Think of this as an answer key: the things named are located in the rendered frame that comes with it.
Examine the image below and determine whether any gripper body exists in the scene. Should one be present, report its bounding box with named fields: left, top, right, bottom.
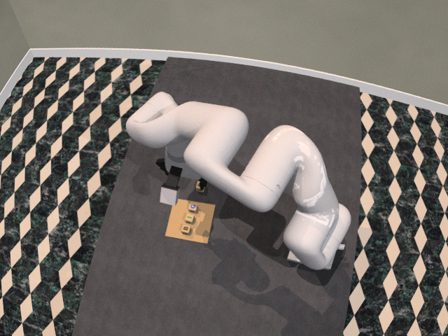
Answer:
left=164, top=150, right=201, bottom=180

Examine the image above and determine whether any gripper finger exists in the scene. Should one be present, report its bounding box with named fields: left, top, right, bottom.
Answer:
left=156, top=158, right=169, bottom=175
left=199, top=178, right=207, bottom=190

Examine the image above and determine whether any orange flat mat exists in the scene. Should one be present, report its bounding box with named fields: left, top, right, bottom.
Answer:
left=165, top=199, right=216, bottom=244

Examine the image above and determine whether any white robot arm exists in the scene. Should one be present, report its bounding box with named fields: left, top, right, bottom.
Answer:
left=126, top=92, right=351, bottom=270

